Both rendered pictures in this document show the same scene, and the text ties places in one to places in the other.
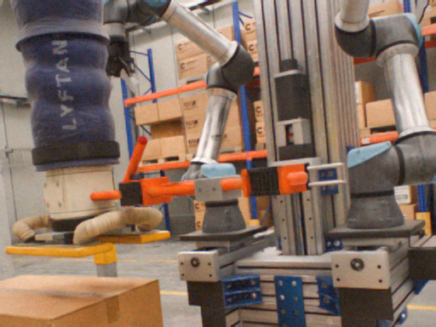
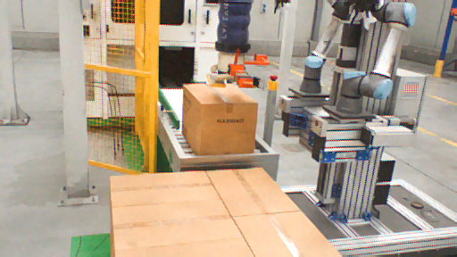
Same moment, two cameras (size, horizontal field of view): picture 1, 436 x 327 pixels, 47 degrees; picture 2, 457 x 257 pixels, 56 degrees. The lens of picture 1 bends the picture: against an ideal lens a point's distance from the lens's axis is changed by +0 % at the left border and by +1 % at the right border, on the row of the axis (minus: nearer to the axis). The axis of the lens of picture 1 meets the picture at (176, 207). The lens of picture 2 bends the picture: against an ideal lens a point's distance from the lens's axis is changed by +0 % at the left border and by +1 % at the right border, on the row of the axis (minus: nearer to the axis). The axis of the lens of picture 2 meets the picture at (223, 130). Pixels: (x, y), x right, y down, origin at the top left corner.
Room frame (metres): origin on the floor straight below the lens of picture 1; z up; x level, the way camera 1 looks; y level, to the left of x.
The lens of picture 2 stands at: (-0.94, -1.46, 1.65)
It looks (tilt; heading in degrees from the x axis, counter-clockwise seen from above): 18 degrees down; 37
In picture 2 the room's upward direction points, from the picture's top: 4 degrees clockwise
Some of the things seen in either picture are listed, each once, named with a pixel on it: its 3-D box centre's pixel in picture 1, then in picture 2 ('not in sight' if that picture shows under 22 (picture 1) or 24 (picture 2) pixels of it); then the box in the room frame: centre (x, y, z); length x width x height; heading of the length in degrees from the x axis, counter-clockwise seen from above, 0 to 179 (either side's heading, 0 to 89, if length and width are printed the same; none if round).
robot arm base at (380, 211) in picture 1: (373, 208); (350, 102); (1.43, -0.56, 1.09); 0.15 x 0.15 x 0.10
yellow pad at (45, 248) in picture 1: (54, 243); (215, 78); (1.25, 0.31, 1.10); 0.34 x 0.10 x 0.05; 45
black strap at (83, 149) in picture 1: (77, 153); (232, 45); (1.32, 0.24, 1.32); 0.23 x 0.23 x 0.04
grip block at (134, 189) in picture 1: (145, 192); (236, 70); (1.14, 0.07, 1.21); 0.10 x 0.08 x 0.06; 135
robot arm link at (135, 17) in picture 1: (140, 9); not in sight; (1.75, 0.05, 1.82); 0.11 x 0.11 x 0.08; 24
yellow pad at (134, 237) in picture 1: (114, 232); not in sight; (1.39, 0.18, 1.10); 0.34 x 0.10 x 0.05; 45
